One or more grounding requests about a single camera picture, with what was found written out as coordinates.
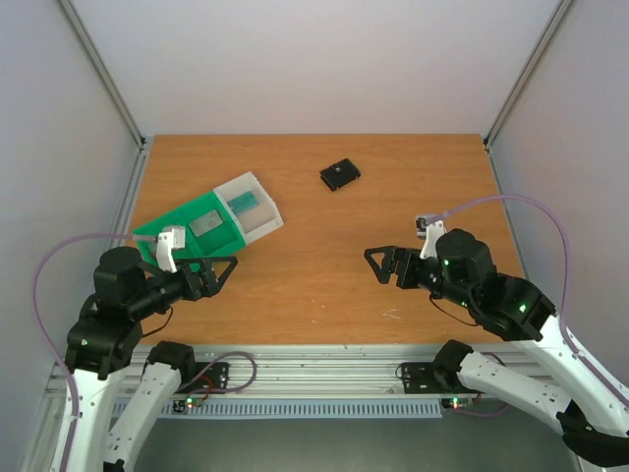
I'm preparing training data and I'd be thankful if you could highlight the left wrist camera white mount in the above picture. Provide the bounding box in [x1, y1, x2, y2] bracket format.
[155, 225, 186, 273]

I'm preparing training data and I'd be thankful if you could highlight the green plastic sorting bin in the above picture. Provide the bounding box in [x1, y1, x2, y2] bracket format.
[133, 192, 246, 259]

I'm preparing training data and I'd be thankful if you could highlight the purple cable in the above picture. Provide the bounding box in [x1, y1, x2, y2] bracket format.
[31, 231, 158, 472]
[441, 194, 629, 409]

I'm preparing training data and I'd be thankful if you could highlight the left small circuit board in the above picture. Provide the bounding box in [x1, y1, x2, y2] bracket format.
[171, 397, 204, 414]

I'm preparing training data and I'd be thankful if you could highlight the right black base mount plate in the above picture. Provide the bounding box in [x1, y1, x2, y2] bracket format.
[395, 362, 478, 396]

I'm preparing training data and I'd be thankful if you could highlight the grey card in green bin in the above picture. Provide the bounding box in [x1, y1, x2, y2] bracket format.
[189, 209, 223, 238]

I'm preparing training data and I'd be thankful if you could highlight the teal card in white bin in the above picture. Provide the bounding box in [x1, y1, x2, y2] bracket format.
[227, 191, 259, 215]

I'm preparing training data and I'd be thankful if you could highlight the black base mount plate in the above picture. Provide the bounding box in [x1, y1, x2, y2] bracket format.
[395, 362, 478, 396]
[178, 362, 230, 394]

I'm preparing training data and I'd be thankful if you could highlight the small circuit board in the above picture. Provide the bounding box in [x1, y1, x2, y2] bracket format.
[441, 396, 479, 410]
[171, 397, 204, 414]

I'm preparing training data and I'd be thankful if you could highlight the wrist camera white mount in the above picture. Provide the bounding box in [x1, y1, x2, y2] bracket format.
[155, 225, 186, 273]
[416, 214, 446, 260]

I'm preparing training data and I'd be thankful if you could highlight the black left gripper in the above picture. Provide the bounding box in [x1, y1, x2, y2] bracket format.
[132, 255, 239, 317]

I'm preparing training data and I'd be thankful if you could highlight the grey slotted cable duct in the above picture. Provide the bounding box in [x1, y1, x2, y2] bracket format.
[110, 400, 443, 419]

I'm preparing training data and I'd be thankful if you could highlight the black card holder wallet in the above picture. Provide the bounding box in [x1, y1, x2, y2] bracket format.
[319, 158, 361, 192]

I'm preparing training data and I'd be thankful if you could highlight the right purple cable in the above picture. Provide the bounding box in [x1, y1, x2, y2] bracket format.
[441, 194, 629, 409]

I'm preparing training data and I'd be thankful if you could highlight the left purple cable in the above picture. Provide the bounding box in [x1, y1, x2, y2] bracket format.
[31, 231, 158, 472]

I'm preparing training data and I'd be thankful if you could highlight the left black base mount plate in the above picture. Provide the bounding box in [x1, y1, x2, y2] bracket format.
[178, 362, 230, 394]

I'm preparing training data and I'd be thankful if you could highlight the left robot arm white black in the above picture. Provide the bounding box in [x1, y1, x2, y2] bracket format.
[50, 246, 238, 471]

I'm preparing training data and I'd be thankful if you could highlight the left aluminium frame post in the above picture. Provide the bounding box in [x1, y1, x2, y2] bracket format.
[57, 0, 146, 149]

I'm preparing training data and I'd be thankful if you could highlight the aluminium rail front frame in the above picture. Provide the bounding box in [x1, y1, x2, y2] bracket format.
[43, 343, 586, 402]

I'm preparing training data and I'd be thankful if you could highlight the right aluminium frame post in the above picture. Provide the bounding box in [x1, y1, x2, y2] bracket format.
[483, 0, 576, 153]

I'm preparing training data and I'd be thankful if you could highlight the white translucent plastic bin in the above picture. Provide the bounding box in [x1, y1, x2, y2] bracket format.
[213, 171, 284, 245]

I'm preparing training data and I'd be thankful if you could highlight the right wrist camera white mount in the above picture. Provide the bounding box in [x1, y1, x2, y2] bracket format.
[416, 214, 446, 260]

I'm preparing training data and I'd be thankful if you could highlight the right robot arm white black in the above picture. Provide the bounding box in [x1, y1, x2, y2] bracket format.
[364, 224, 628, 468]

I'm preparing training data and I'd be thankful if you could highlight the right small circuit board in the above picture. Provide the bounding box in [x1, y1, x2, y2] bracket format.
[441, 396, 479, 410]

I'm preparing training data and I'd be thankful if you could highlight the aluminium frame post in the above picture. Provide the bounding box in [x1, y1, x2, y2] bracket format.
[483, 0, 576, 153]
[57, 0, 146, 149]

